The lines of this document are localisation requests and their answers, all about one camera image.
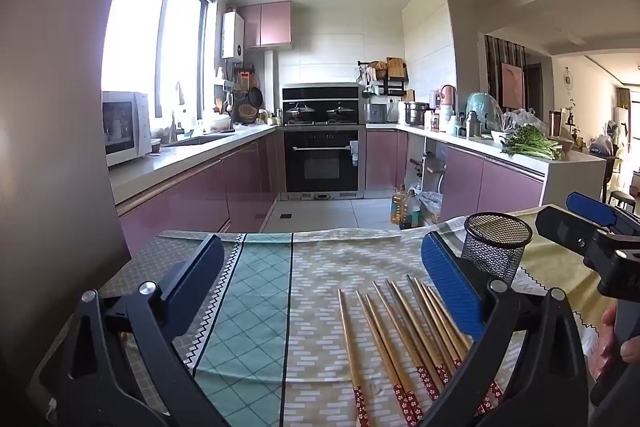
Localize yellow oil bottle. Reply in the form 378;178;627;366
390;184;408;228

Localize teal kitchen appliance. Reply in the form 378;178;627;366
466;92;503;135

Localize white water heater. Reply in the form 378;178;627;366
221;11;246;60

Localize bunch of wooden chopsticks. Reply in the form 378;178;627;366
337;274;506;427

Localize black mesh holder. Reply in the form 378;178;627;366
464;212;533;285

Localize green leafy vegetables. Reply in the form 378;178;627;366
501;124;566;160

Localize lidded black pot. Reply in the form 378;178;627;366
326;103;357;124
286;103;317;124

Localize steel faucet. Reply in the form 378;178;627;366
169;82;186;142

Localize pink base cabinets with vegetables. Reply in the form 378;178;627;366
365;122;608;225

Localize pink wall cabinet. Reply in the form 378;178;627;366
236;1;293;49

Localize oil bottles on floor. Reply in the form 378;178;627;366
400;189;422;230

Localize kitchen window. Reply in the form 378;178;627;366
102;0;216;122

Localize white microwave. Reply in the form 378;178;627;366
102;91;152;168

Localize person's right hand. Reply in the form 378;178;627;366
593;306;640;379

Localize black built-in stove oven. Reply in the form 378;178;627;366
281;83;366;200

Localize framed wall picture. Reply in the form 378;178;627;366
501;62;526;108

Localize clear plastic bag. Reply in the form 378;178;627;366
500;108;546;132

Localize pink base cabinets with sink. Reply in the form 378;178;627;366
110;124;283;258

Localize patterned tablecloth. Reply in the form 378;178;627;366
30;204;616;427

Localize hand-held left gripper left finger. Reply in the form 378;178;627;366
30;234;226;427

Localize steel cooking pot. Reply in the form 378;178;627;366
404;102;431;126

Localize pink kettle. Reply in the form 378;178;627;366
439;85;458;120

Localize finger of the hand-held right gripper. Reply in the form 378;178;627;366
535;206;609;258
566;192;640;235

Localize black wall rack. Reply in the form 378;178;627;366
357;57;408;98

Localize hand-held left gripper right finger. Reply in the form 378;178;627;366
421;231;591;427

